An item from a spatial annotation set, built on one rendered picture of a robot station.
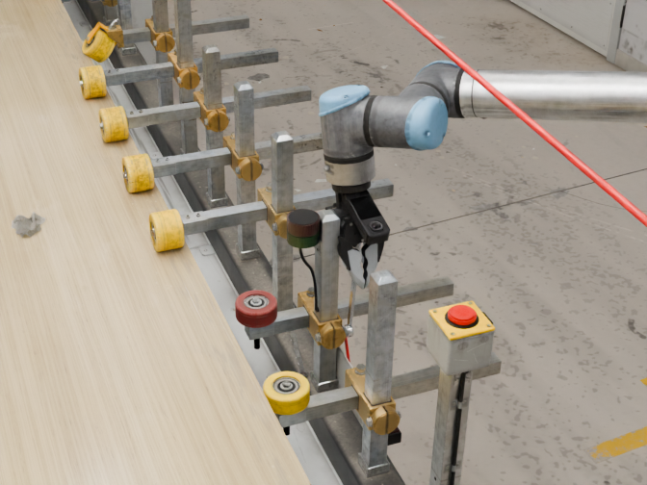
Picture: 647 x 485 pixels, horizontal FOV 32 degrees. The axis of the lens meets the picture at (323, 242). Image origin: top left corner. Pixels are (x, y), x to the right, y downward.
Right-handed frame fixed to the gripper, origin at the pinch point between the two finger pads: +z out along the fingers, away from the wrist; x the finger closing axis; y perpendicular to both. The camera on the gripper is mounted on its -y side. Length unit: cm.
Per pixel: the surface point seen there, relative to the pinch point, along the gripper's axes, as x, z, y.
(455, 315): 9, -18, -52
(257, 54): -20, -20, 103
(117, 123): 24, -17, 79
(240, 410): 32.1, 7.9, -16.9
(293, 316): 11.6, 7.5, 9.2
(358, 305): -1.8, 8.6, 7.9
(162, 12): -2, -31, 123
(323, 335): 8.7, 9.3, 1.8
